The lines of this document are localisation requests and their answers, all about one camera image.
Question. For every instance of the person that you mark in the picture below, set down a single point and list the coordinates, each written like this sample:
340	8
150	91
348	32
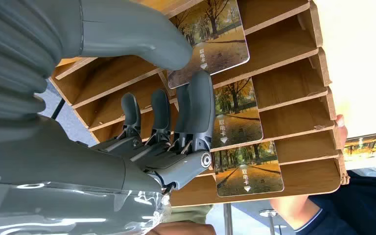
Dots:
191	214
363	207

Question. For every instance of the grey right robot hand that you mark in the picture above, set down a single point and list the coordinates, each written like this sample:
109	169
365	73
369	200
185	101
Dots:
61	162

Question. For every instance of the chrome stanchion post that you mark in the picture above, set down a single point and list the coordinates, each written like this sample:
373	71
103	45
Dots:
228	220
268	213

